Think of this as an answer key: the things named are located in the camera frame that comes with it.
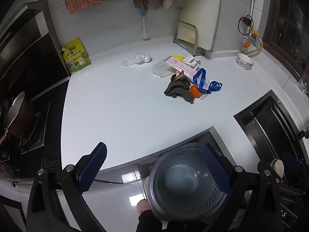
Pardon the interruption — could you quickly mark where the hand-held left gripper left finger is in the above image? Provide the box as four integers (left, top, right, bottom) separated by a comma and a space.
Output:
26, 142, 108, 232

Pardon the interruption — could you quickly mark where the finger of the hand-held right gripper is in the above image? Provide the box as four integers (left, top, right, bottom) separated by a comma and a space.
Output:
281, 151, 305, 186

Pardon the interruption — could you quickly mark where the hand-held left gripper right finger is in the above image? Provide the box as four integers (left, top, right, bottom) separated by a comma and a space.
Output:
201, 143, 283, 232

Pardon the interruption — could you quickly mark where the grey perforated trash bin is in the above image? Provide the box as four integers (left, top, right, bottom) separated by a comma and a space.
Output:
142, 142, 233, 221

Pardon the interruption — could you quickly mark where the dark cloth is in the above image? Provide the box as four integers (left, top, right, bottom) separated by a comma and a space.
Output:
164, 74, 195, 104

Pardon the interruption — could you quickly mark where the blue ribbon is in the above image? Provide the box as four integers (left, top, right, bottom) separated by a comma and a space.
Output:
192, 68, 223, 94

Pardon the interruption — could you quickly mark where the pink plastic package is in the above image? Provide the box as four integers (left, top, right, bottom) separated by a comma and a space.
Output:
164, 56, 211, 89

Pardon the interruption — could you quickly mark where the clear plastic jar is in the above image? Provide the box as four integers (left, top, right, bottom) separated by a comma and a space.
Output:
152, 59, 179, 78

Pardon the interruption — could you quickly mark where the white cup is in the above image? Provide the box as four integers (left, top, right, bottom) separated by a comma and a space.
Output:
270, 159, 285, 178

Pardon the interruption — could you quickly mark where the black kitchen sink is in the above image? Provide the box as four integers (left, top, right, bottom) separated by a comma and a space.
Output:
234, 89, 309, 191

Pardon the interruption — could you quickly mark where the pink slipper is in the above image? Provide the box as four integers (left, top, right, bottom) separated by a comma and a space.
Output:
136, 199, 151, 214

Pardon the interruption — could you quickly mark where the clear glass mug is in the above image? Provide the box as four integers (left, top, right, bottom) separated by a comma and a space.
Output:
298, 74, 309, 93

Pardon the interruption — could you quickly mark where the person's leg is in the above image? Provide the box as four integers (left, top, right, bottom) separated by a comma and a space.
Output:
136, 209, 187, 232

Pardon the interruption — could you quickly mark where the brown cooking pan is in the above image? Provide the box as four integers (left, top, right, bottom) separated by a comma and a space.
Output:
0, 91, 36, 148

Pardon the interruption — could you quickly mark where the white patterned bowl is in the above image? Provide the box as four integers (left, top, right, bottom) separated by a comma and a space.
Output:
237, 53, 255, 70

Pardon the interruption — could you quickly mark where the yellow seasoning pouch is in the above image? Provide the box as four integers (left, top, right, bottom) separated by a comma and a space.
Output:
60, 38, 91, 75

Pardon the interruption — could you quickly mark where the crumpled clear plastic bag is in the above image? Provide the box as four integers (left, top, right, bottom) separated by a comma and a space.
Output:
121, 53, 152, 67

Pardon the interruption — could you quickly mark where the metal cutting board rack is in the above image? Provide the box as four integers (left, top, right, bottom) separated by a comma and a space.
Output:
173, 20, 205, 55

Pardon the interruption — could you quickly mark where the black range hood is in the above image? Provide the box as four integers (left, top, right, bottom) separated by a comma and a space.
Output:
0, 0, 71, 102

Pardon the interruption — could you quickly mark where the blue bottle brush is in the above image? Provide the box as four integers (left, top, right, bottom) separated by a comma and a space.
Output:
139, 11, 151, 41

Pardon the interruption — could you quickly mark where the white cutting board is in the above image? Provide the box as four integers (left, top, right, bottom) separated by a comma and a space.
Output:
179, 0, 222, 54

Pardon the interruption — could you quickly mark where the metal gas pipe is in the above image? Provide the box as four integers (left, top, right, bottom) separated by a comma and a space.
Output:
250, 0, 259, 31

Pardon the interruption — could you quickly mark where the orange dish cloth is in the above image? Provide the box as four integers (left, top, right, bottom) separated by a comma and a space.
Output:
65, 0, 106, 15

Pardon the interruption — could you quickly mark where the yellow-green gas hose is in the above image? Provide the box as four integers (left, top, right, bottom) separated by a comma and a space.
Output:
241, 37, 263, 55

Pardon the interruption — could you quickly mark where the dark window frame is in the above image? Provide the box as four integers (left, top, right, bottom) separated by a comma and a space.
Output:
262, 0, 309, 79

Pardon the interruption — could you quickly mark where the black cable loop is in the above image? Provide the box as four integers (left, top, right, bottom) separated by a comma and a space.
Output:
238, 15, 254, 36

